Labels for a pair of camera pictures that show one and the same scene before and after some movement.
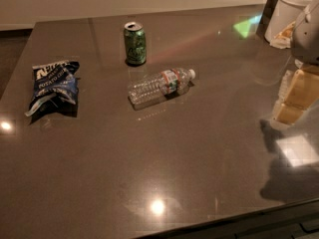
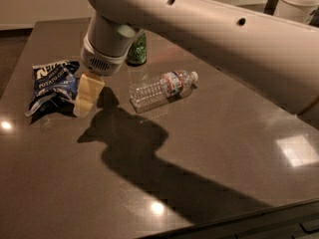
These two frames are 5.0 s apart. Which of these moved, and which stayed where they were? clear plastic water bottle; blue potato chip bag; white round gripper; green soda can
Moved: white round gripper
Stayed: green soda can; blue potato chip bag; clear plastic water bottle
